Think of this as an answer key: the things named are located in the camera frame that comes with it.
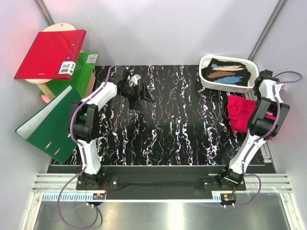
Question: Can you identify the dark green ring binder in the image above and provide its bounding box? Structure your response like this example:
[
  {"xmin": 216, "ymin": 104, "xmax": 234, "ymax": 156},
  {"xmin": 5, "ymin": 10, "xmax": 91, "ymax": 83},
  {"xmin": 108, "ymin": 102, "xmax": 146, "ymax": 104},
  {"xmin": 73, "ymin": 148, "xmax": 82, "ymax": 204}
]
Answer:
[{"xmin": 15, "ymin": 85, "xmax": 81, "ymax": 164}]

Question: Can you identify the red ring binder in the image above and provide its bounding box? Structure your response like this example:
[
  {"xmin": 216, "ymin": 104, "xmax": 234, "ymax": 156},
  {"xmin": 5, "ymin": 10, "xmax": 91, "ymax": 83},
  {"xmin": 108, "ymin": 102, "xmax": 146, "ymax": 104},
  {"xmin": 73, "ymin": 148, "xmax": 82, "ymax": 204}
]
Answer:
[{"xmin": 14, "ymin": 30, "xmax": 86, "ymax": 80}]

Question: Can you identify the black printed t shirt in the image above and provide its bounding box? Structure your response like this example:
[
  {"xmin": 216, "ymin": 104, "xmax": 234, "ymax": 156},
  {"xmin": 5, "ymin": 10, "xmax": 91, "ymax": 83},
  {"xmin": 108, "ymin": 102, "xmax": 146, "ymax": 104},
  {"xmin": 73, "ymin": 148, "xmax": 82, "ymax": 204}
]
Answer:
[{"xmin": 201, "ymin": 58, "xmax": 251, "ymax": 87}]

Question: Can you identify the light green folder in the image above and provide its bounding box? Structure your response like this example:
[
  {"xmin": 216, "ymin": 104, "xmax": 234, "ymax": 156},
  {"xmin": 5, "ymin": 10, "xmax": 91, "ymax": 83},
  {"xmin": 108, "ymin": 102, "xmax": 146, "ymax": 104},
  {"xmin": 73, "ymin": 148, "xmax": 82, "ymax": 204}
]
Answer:
[{"xmin": 46, "ymin": 51, "xmax": 98, "ymax": 98}]

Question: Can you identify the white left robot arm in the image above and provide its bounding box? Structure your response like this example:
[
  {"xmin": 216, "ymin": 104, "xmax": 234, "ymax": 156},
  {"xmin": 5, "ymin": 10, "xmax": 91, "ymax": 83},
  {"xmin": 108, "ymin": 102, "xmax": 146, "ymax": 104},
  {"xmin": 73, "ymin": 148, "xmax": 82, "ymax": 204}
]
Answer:
[{"xmin": 68, "ymin": 68, "xmax": 154, "ymax": 190}]

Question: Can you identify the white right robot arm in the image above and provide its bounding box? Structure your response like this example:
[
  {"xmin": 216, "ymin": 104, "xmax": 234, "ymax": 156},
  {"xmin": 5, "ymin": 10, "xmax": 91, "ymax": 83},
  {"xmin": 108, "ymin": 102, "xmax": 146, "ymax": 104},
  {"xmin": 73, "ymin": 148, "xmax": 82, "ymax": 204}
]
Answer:
[{"xmin": 218, "ymin": 70, "xmax": 290, "ymax": 190}]

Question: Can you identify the white plastic basket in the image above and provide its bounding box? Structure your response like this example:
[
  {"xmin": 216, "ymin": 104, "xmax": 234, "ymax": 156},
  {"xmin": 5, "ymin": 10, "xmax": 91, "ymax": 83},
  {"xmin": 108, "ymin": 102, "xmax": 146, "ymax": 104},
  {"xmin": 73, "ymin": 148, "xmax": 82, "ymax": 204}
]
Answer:
[{"xmin": 199, "ymin": 55, "xmax": 259, "ymax": 93}]

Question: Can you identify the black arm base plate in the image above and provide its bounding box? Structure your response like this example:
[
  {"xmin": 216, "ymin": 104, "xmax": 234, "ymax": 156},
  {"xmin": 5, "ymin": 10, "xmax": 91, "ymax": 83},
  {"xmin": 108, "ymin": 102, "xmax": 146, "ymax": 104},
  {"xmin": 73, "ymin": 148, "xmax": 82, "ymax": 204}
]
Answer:
[{"xmin": 76, "ymin": 174, "xmax": 236, "ymax": 192}]

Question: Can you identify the magenta pink t shirt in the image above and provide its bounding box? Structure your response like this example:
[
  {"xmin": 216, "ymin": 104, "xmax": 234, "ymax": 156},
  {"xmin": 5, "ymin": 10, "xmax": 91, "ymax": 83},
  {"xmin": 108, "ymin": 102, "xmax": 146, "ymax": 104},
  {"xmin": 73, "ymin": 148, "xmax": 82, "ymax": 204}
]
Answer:
[{"xmin": 226, "ymin": 94, "xmax": 275, "ymax": 141}]

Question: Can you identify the pink wooden stool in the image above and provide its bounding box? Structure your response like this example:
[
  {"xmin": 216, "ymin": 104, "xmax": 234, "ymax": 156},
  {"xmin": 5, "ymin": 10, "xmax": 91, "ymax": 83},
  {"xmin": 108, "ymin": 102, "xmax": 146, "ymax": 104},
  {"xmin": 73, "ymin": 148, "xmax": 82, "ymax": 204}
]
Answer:
[{"xmin": 14, "ymin": 23, "xmax": 98, "ymax": 103}]

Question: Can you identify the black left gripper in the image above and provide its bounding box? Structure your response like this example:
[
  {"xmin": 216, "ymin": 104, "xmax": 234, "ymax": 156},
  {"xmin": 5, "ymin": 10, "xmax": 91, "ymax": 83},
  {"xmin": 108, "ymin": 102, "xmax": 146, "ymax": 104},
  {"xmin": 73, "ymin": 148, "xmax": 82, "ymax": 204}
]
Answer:
[{"xmin": 119, "ymin": 81, "xmax": 154, "ymax": 111}]

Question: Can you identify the aluminium frame rail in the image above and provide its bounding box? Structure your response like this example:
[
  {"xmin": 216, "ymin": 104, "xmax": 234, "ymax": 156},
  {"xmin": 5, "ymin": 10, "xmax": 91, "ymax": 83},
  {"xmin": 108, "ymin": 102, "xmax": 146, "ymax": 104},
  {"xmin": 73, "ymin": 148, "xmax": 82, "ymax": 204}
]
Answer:
[{"xmin": 32, "ymin": 173, "xmax": 292, "ymax": 203}]

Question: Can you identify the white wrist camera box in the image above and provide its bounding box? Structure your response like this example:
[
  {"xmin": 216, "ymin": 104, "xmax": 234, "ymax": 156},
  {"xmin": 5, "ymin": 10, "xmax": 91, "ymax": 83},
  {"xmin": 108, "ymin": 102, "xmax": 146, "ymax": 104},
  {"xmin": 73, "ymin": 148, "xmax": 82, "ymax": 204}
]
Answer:
[{"xmin": 129, "ymin": 75, "xmax": 141, "ymax": 87}]

